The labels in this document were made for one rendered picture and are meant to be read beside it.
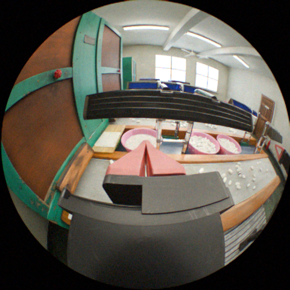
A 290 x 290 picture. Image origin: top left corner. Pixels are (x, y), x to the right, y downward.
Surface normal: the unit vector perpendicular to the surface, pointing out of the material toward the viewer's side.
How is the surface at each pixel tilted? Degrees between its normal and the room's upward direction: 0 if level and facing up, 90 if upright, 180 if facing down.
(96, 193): 0
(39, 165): 90
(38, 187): 90
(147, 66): 90
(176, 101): 58
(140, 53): 91
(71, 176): 67
